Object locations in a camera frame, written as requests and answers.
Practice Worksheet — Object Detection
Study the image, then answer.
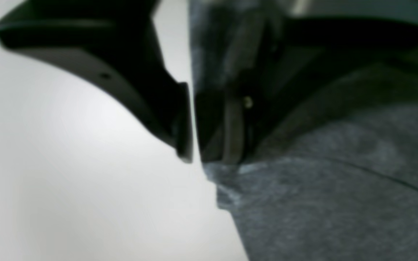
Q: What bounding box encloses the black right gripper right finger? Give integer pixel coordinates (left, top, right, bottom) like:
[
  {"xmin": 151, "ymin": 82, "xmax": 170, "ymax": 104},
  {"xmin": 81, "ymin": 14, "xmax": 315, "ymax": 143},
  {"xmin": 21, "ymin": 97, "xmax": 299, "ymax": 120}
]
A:
[{"xmin": 195, "ymin": 15, "xmax": 418, "ymax": 165}]

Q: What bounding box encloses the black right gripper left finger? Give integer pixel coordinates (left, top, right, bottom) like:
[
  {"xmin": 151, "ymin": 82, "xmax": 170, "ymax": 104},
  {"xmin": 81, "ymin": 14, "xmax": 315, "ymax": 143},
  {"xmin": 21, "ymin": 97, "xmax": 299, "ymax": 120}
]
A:
[{"xmin": 0, "ymin": 0, "xmax": 193, "ymax": 163}]

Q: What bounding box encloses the grey T-shirt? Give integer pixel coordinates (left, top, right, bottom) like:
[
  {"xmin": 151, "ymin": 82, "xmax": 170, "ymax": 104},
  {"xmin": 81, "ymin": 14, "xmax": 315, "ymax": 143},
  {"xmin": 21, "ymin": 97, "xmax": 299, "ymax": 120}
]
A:
[{"xmin": 189, "ymin": 0, "xmax": 418, "ymax": 261}]

